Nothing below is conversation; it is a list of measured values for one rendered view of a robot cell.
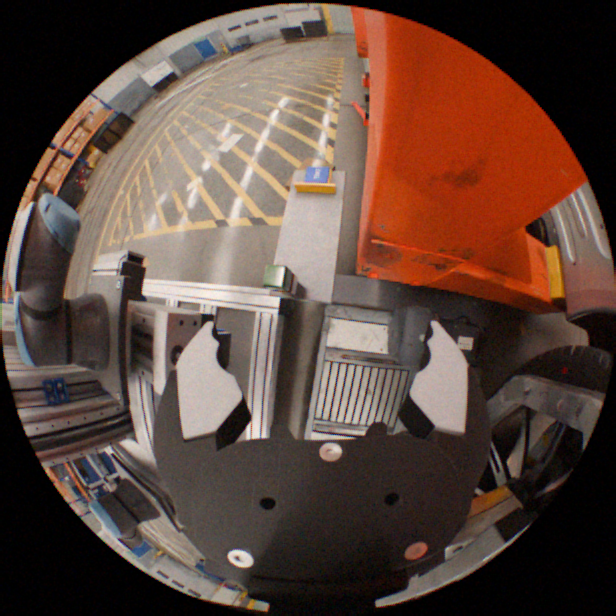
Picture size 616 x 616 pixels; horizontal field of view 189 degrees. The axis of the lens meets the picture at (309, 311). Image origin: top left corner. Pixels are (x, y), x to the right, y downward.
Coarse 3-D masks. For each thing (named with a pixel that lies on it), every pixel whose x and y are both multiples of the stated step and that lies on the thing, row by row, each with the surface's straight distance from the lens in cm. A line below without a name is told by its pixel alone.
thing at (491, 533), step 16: (512, 512) 18; (496, 528) 17; (512, 528) 17; (480, 544) 18; (496, 544) 17; (448, 560) 21; (464, 560) 19; (480, 560) 18; (432, 576) 23; (448, 576) 21; (416, 592) 25
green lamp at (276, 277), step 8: (272, 272) 36; (280, 272) 36; (288, 272) 37; (264, 280) 36; (272, 280) 36; (280, 280) 35; (288, 280) 37; (272, 288) 37; (280, 288) 36; (288, 288) 38
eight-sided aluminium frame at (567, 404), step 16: (512, 384) 40; (528, 384) 38; (544, 384) 36; (560, 384) 39; (496, 400) 44; (512, 400) 40; (528, 400) 38; (544, 400) 38; (560, 400) 35; (576, 400) 33; (592, 400) 32; (496, 416) 45; (560, 416) 34; (576, 416) 33; (592, 416) 32; (592, 432) 32; (416, 576) 65
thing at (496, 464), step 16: (512, 416) 56; (528, 416) 51; (496, 432) 60; (512, 432) 70; (528, 432) 52; (560, 432) 46; (496, 448) 57; (512, 448) 79; (528, 448) 52; (496, 464) 58; (544, 464) 48; (576, 464) 45; (480, 480) 74; (496, 480) 57; (512, 480) 53; (528, 480) 50; (544, 480) 54; (560, 480) 47; (528, 496) 56; (528, 512) 51
